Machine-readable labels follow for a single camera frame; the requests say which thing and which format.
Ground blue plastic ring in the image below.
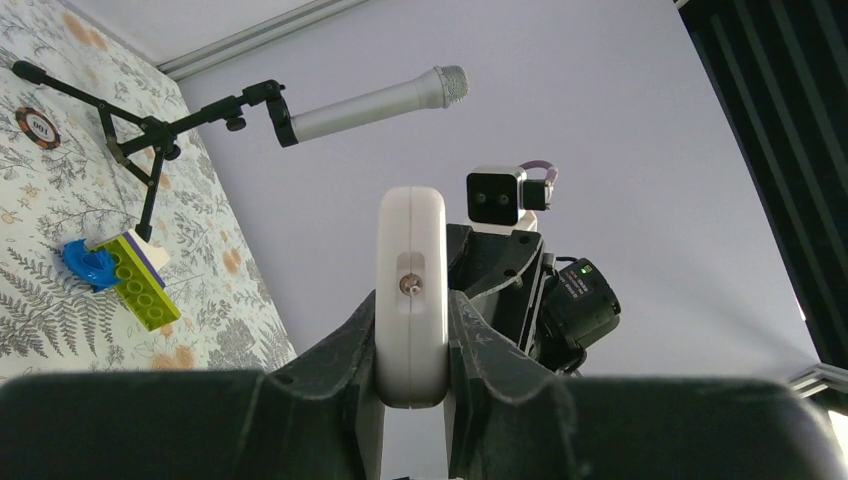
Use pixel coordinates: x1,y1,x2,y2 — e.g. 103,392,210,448
63,239,124,293

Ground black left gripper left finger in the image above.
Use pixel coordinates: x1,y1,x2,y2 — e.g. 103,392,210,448
1,296,384,479

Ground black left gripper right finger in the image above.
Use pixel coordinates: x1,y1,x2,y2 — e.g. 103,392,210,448
447,291,847,479

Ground green lego brick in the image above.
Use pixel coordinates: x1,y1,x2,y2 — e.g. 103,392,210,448
93,233,182,331

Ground white purple block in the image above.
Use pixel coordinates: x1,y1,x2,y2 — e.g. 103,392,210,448
123,228,170,274

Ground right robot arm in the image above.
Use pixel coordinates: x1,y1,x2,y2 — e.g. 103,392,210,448
446,224,621,375

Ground white red remote control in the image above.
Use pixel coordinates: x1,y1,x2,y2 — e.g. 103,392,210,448
375,186,449,409

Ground black tripod mic stand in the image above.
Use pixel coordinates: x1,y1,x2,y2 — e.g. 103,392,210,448
12,60,299,241

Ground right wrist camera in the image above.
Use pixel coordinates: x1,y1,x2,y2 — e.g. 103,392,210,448
465,160,559,235

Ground floral table mat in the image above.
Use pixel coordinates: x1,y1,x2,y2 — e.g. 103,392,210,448
1,1,296,380

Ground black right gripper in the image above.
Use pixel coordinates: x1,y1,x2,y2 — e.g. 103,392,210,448
446,224,549,355

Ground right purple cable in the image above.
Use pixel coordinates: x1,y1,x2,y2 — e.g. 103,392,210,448
519,159,561,193

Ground poker chip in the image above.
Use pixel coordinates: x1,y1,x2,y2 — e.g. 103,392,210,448
15,107,61,150

